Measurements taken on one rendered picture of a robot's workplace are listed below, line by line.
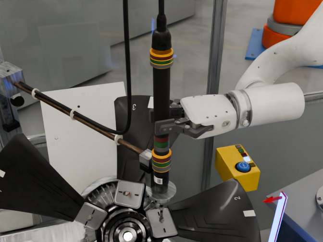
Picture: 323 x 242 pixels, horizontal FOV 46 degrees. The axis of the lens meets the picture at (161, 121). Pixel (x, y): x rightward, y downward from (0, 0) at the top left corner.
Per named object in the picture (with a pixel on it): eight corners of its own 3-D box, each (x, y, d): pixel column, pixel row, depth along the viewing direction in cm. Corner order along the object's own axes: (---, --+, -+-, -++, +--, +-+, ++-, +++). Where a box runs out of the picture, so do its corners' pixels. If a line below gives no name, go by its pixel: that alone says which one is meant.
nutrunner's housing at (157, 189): (150, 200, 92) (145, 15, 66) (160, 191, 95) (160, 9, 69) (162, 208, 90) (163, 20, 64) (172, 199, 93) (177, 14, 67)
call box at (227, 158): (213, 169, 146) (216, 147, 140) (237, 164, 148) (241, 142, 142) (230, 198, 134) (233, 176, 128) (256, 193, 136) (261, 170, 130)
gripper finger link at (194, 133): (210, 140, 75) (182, 136, 76) (216, 119, 81) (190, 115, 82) (210, 136, 74) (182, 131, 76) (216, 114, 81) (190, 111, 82)
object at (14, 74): (-10, 89, 122) (-18, 65, 117) (9, 81, 126) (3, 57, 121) (8, 100, 116) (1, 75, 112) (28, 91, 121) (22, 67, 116)
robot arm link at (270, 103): (233, 83, 86) (253, 96, 78) (285, 76, 89) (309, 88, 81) (232, 117, 90) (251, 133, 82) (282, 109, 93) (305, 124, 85)
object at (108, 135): (14, 86, 116) (12, 82, 115) (18, 85, 117) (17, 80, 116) (147, 161, 88) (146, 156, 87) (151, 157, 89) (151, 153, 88)
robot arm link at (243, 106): (249, 136, 82) (236, 138, 82) (232, 114, 89) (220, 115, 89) (255, 102, 78) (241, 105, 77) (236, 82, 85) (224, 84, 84)
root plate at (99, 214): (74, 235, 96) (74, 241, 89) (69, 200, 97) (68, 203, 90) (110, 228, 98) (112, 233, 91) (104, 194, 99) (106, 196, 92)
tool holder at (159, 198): (134, 190, 92) (132, 159, 86) (153, 175, 96) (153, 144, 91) (163, 208, 87) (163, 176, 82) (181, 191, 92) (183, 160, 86)
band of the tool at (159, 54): (145, 65, 72) (144, 51, 70) (160, 57, 75) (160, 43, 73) (163, 72, 70) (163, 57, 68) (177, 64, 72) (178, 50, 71)
